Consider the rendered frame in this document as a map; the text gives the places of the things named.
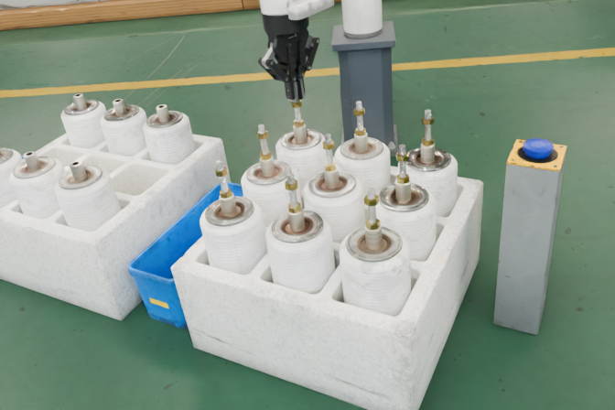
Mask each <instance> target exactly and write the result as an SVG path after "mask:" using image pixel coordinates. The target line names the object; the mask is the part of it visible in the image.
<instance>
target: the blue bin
mask: <svg viewBox="0 0 615 410"><path fill-rule="evenodd" d="M227 185H228V188H230V189H231V191H232V193H233V195H234V196H238V197H242V196H243V188H242V185H240V184H236V183H231V182H227ZM220 190H221V183H219V184H217V185H216V186H215V187H214V188H213V189H212V190H211V191H209V192H208V193H207V194H206V195H205V196H204V197H203V198H202V199H201V200H199V201H198V202H197V203H196V204H195V205H194V206H193V207H191V208H190V209H189V210H188V211H187V212H186V213H185V214H184V215H182V216H181V217H180V218H179V219H178V220H177V221H176V222H175V223H173V224H172V225H171V226H170V227H169V228H168V229H167V230H166V231H164V232H163V233H162V234H161V235H160V236H159V237H158V238H157V239H155V240H154V241H153V242H152V243H151V244H150V245H149V246H147V247H146V248H145V250H144V251H143V252H142V253H140V254H139V255H138V256H137V257H136V258H135V259H134V260H133V261H132V262H130V264H129V265H128V266H127V269H128V272H129V274H130V275H131V276H133V277H134V280H135V283H136V285H137V288H138V290H139V292H140V295H141V297H142V299H143V301H144V304H145V306H146V310H147V312H148V315H149V317H150V318H153V319H156V320H159V321H162V322H165V323H167V324H169V325H172V326H175V327H178V328H181V329H187V328H188V325H187V321H186V319H185V315H184V312H183V308H182V306H181V303H180V299H179V296H178V291H177V287H176V284H175V281H174V277H173V275H172V271H171V266H172V265H173V264H174V263H175V262H176V261H177V260H178V259H179V258H180V257H183V256H184V254H185V252H186V251H187V250H188V249H189V248H190V247H191V246H192V245H193V244H195V243H196V242H197V241H198V240H199V239H200V238H201V237H202V236H203V235H202V231H201V228H200V217H201V215H202V213H203V212H204V211H205V210H206V209H207V208H208V207H209V206H210V205H211V204H212V203H213V202H214V201H216V200H219V199H220V198H219V196H220Z"/></svg>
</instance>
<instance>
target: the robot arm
mask: <svg viewBox="0 0 615 410"><path fill-rule="evenodd" d="M259 1H260V7H261V13H262V19H263V25H264V31H265V33H266V34H267V36H268V42H267V48H268V51H267V53H266V54H265V56H264V58H263V57H261V58H259V60H258V63H259V64H260V65H261V66H262V67H263V68H264V69H265V70H266V71H267V72H268V73H269V74H270V75H271V76H272V77H273V79H274V80H276V81H282V82H284V83H285V89H286V98H287V99H288V100H289V101H290V102H293V103H296V102H298V101H299V100H302V99H304V98H305V86H304V80H303V78H304V76H305V72H306V71H310V70H311V67H312V64H313V60H314V58H315V55H316V52H317V49H318V43H319V38H316V37H312V36H310V35H309V33H308V29H307V27H308V25H309V18H308V17H309V16H312V15H314V14H316V13H318V12H320V11H323V10H325V9H327V8H329V7H331V6H333V5H334V0H259ZM341 5H342V18H343V31H344V36H345V37H347V38H356V39H362V38H373V37H376V36H379V35H381V34H382V33H383V11H382V0H341ZM306 57H307V63H306ZM287 71H288V73H289V74H288V73H287Z"/></svg>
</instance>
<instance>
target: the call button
mask: <svg viewBox="0 0 615 410"><path fill-rule="evenodd" d="M553 150H554V145H553V144H552V143H551V142H550V141H548V140H546V139H543V138H532V139H528V140H526V141H525V142H524V143H523V151H524V152H525V154H526V155H527V156H528V157H531V158H535V159H542V158H547V157H548V156H549V155H550V154H552V153H553Z"/></svg>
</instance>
